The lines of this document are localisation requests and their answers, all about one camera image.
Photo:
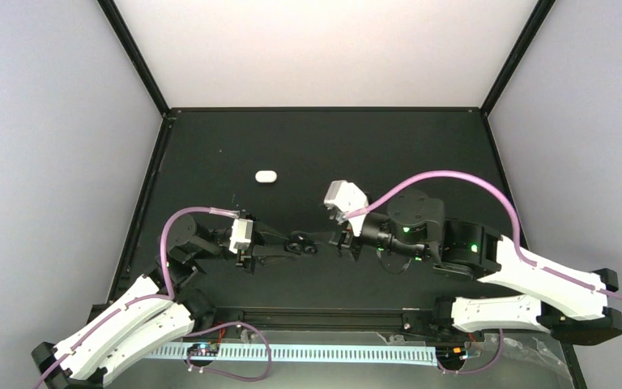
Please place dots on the clear plastic sheet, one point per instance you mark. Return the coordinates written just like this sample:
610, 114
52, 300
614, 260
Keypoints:
513, 360

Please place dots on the right black frame post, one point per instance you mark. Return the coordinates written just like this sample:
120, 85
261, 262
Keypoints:
525, 38

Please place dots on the white earbud charging case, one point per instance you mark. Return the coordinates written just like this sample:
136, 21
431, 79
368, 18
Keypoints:
266, 176

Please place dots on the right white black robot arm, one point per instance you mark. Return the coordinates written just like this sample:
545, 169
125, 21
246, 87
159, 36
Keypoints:
569, 305

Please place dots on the black front mounting rail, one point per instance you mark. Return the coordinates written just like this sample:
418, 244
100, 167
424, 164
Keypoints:
316, 318

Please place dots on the black oval object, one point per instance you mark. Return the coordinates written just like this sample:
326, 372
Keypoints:
301, 243

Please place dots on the black frame post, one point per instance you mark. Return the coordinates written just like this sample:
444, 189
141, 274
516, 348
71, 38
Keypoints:
118, 24
525, 38

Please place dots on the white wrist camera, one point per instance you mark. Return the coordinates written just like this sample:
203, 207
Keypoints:
346, 202
241, 235

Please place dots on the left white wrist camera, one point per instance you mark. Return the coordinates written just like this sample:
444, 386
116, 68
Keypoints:
241, 235

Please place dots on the white slotted cable duct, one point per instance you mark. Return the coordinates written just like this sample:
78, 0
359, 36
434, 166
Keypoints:
320, 353

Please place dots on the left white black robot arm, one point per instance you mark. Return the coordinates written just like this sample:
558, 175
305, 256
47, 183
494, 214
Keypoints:
163, 305

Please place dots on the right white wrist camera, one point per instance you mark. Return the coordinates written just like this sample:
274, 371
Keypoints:
346, 202

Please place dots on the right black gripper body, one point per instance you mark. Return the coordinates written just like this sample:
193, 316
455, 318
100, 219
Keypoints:
346, 241

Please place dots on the left black frame post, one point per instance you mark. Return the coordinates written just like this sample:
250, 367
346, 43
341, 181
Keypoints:
118, 24

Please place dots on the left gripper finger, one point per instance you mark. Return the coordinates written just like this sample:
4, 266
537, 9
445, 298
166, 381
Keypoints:
271, 235
273, 259

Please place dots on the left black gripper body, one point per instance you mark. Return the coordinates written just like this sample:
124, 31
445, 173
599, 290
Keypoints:
244, 256

